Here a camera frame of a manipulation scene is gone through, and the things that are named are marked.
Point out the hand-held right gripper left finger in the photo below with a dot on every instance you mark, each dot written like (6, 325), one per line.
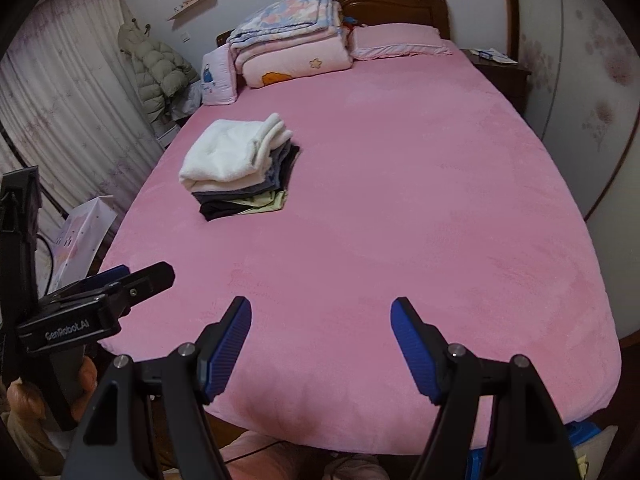
(230, 345)

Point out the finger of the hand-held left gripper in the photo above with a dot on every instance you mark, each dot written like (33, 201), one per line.
(17, 260)
(145, 285)

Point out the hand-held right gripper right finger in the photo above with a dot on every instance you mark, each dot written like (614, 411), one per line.
(412, 345)

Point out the white fluffy sweater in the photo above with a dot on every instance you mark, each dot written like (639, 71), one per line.
(225, 155)

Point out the person's left forearm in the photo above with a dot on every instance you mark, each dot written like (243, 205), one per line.
(27, 452)

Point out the person's left hand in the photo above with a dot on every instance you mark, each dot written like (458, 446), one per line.
(25, 402)

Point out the white gift bag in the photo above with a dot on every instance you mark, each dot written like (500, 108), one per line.
(80, 230)

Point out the folded black garment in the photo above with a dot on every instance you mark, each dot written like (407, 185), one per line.
(215, 210)

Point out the folded light green garment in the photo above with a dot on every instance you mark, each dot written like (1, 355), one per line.
(265, 202)

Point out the pink bed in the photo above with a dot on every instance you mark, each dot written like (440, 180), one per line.
(400, 185)

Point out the white patterned curtain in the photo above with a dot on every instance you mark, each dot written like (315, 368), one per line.
(65, 100)

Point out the folded blue jeans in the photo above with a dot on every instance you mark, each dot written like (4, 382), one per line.
(278, 167)

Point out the pale cloth bundle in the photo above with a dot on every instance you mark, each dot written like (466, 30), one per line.
(187, 102)

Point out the beige puffer jacket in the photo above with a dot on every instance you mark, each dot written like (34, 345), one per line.
(155, 70)

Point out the folded pink quilt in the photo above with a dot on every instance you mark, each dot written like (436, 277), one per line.
(290, 65)

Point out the wooden nightstand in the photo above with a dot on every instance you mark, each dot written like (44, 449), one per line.
(505, 82)

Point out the papers on nightstand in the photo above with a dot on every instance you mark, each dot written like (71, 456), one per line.
(492, 55)

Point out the folded floral quilt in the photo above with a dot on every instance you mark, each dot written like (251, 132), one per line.
(285, 15)

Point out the pink pillow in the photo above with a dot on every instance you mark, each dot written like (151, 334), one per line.
(395, 40)

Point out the wooden headboard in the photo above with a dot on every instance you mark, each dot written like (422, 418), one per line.
(395, 7)

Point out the wall shelf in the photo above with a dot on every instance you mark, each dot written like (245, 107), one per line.
(192, 5)

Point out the wooden wall trim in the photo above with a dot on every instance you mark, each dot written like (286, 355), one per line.
(510, 10)

